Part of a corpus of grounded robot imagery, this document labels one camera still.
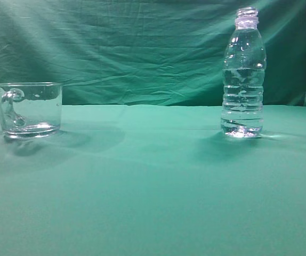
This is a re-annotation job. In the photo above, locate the green cloth backdrop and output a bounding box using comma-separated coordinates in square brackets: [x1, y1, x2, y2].
[0, 1, 306, 106]

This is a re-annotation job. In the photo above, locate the clear plastic water bottle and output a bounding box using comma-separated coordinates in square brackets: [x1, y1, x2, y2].
[221, 6, 267, 138]

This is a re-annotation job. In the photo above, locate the green cloth table cover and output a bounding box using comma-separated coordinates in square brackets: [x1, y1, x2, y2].
[0, 105, 306, 255]

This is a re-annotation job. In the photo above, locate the clear glass cup with handle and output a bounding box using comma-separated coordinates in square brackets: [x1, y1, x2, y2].
[0, 82, 62, 139]

